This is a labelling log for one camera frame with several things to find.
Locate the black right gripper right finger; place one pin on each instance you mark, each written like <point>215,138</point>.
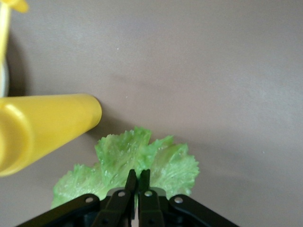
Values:
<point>151,212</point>

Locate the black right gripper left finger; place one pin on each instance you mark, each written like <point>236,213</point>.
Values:
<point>113,212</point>

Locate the green lettuce leaf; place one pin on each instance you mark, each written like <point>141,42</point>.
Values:
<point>118,153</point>

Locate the yellow mustard squeeze bottle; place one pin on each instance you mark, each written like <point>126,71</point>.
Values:
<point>47,123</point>

